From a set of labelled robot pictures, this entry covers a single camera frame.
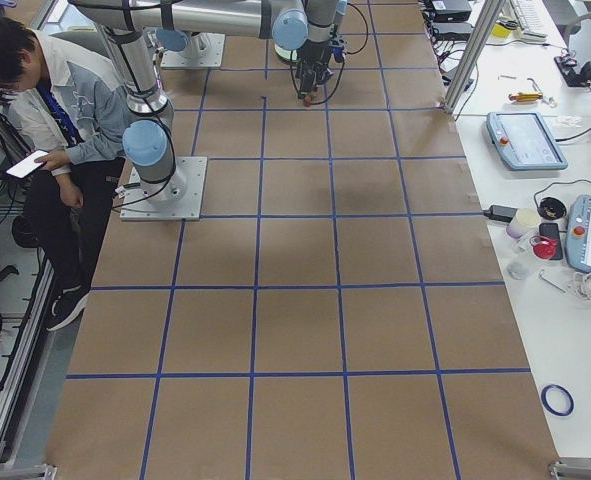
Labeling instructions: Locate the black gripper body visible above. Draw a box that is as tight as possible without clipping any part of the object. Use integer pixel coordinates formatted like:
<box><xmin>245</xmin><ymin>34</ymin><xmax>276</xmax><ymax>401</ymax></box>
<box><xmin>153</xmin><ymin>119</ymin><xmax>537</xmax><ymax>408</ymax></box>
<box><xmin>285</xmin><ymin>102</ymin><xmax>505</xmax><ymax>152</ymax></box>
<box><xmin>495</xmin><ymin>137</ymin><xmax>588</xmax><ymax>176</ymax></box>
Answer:
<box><xmin>297</xmin><ymin>34</ymin><xmax>346</xmax><ymax>93</ymax></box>

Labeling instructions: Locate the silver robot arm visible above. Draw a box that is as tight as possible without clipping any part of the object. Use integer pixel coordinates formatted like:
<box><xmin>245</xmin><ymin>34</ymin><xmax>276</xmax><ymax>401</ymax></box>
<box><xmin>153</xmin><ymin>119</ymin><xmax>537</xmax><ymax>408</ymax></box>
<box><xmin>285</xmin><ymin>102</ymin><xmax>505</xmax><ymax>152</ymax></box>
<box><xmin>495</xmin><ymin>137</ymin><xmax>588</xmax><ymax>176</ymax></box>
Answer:
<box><xmin>97</xmin><ymin>25</ymin><xmax>177</xmax><ymax>203</ymax></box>
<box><xmin>71</xmin><ymin>1</ymin><xmax>344</xmax><ymax>114</ymax></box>

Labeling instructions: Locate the light green plate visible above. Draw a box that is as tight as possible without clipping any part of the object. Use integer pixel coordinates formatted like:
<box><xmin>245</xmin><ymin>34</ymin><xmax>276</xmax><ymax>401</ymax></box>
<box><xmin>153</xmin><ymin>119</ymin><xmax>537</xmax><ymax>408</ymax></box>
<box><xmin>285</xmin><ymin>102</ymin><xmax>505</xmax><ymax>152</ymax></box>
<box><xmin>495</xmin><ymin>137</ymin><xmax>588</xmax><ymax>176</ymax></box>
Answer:
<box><xmin>274</xmin><ymin>44</ymin><xmax>299</xmax><ymax>65</ymax></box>

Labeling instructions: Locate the person in white shirt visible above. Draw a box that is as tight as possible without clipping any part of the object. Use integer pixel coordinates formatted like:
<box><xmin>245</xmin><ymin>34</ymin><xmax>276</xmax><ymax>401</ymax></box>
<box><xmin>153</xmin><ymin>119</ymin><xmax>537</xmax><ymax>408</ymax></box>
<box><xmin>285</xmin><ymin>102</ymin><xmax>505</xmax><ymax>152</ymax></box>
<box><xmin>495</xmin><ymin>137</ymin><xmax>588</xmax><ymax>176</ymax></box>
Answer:
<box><xmin>0</xmin><ymin>17</ymin><xmax>132</xmax><ymax>331</ymax></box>

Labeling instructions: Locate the white paper cup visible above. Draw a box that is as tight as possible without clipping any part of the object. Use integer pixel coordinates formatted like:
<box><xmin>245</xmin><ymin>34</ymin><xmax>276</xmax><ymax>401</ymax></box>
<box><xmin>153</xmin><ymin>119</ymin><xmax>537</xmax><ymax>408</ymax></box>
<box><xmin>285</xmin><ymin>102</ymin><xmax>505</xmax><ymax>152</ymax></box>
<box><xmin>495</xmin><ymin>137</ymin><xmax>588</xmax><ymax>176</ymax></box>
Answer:
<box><xmin>506</xmin><ymin>208</ymin><xmax>541</xmax><ymax>240</ymax></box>

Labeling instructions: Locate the red round lid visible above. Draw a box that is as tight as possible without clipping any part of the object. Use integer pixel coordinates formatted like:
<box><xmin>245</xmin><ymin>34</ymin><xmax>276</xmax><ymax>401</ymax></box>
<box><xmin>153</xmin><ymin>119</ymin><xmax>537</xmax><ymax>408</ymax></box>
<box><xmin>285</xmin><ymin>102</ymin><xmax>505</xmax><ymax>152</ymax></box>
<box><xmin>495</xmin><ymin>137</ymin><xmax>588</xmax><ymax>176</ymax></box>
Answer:
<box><xmin>529</xmin><ymin>235</ymin><xmax>558</xmax><ymax>260</ymax></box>

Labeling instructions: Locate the white smartphone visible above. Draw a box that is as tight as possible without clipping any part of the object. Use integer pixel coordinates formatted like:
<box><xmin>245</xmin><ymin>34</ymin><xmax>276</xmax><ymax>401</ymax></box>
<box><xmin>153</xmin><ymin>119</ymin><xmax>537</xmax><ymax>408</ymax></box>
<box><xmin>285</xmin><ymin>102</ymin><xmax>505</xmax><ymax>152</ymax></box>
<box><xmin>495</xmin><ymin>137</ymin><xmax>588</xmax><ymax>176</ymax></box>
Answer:
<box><xmin>6</xmin><ymin>150</ymin><xmax>48</xmax><ymax>179</ymax></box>

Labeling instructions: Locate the blue tape roll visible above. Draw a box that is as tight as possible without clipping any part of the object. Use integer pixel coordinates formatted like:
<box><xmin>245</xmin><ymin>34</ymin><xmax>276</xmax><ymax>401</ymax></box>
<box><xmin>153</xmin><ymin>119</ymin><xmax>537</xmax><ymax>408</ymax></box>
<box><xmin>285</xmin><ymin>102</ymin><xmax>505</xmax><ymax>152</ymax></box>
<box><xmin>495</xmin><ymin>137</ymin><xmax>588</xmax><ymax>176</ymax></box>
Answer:
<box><xmin>540</xmin><ymin>384</ymin><xmax>575</xmax><ymax>417</ymax></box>

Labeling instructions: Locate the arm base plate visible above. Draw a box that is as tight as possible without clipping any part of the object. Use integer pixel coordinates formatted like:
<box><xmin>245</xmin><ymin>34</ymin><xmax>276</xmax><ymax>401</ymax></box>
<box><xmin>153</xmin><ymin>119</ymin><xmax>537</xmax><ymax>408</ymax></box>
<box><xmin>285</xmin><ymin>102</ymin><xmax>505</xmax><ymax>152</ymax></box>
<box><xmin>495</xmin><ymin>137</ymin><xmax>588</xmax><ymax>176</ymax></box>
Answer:
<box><xmin>119</xmin><ymin>157</ymin><xmax>207</xmax><ymax>221</ymax></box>
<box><xmin>156</xmin><ymin>29</ymin><xmax>225</xmax><ymax>70</ymax></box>

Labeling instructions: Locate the aluminium frame post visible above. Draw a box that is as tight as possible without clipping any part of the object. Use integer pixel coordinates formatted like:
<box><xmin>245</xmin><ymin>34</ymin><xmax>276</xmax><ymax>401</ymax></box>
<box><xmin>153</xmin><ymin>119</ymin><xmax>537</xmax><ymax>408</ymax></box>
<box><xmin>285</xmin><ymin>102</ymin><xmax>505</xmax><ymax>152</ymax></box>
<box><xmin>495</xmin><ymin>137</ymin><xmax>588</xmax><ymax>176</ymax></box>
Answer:
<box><xmin>442</xmin><ymin>0</ymin><xmax>505</xmax><ymax>114</ymax></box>

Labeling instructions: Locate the yellow handled tool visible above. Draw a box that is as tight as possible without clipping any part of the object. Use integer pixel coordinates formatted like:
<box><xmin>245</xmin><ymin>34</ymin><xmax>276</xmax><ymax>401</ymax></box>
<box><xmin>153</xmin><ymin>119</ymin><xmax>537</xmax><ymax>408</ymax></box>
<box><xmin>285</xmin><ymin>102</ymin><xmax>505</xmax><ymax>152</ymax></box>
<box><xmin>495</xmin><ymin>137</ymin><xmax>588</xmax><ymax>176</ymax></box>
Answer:
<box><xmin>508</xmin><ymin>92</ymin><xmax>543</xmax><ymax>103</ymax></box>

